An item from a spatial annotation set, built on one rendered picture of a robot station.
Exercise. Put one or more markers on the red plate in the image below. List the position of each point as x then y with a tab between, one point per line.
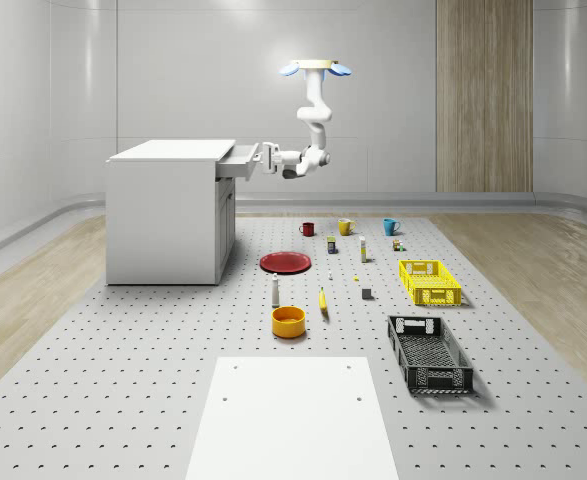
285	263

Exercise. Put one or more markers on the small white bottle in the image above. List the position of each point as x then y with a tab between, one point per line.
275	292

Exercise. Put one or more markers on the dark grey basket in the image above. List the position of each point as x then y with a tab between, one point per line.
438	380

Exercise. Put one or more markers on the white board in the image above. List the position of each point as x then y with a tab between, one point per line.
293	425

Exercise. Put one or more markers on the blue mug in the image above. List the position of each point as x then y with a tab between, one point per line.
390	227

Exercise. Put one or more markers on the flat-sided can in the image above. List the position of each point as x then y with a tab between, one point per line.
331	246

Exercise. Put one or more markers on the puzzle cube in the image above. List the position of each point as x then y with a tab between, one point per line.
398	245

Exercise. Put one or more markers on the drone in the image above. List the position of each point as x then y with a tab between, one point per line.
315	63

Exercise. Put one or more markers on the yellow bowl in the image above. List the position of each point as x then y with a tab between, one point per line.
288	327

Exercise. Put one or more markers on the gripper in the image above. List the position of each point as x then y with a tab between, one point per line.
269	159

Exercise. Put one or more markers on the banana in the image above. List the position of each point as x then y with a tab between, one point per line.
323	302

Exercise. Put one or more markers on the yellow mug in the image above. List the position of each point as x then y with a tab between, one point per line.
344	228

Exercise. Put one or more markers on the yellow basket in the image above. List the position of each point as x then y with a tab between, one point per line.
433	295

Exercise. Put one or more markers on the white drawer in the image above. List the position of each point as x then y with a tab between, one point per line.
238	162

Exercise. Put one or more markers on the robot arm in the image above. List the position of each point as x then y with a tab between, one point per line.
315	120

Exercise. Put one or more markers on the red mug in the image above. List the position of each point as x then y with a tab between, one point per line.
309	230

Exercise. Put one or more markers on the white cabinet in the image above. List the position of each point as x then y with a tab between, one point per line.
163	220

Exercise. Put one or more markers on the grey cube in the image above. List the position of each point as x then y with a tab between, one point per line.
367	294

